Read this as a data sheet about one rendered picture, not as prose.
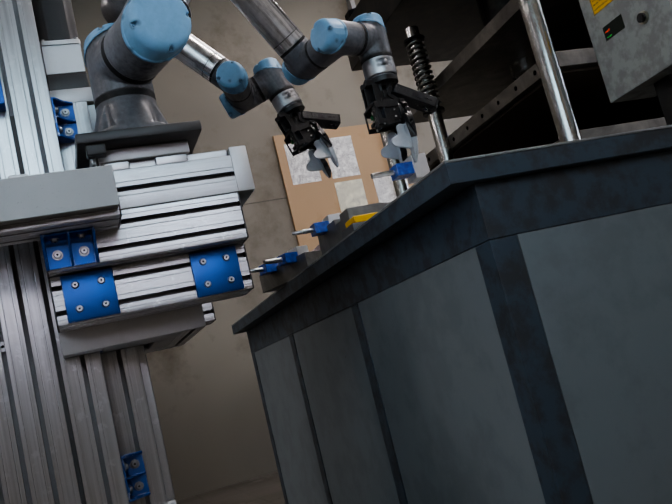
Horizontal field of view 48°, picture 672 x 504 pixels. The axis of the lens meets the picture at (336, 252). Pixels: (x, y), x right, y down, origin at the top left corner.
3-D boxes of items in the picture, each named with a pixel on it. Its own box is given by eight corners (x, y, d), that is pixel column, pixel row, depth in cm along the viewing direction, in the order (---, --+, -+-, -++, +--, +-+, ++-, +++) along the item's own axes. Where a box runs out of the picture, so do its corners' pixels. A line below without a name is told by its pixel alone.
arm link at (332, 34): (304, 66, 170) (341, 69, 177) (334, 43, 162) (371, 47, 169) (296, 34, 171) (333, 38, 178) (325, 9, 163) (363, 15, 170)
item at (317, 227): (296, 241, 187) (291, 221, 188) (292, 246, 192) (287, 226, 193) (345, 232, 191) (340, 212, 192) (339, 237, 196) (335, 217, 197)
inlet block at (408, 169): (378, 184, 165) (372, 161, 165) (370, 191, 169) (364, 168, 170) (431, 175, 169) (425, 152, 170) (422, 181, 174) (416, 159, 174)
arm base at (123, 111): (95, 138, 136) (84, 87, 137) (94, 165, 150) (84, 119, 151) (178, 128, 141) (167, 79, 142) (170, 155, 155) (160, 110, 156)
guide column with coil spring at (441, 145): (497, 353, 274) (407, 26, 294) (489, 355, 280) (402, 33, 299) (509, 350, 276) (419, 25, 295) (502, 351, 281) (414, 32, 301)
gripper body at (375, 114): (369, 137, 174) (356, 89, 175) (402, 133, 176) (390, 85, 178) (380, 125, 167) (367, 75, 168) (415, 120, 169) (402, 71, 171)
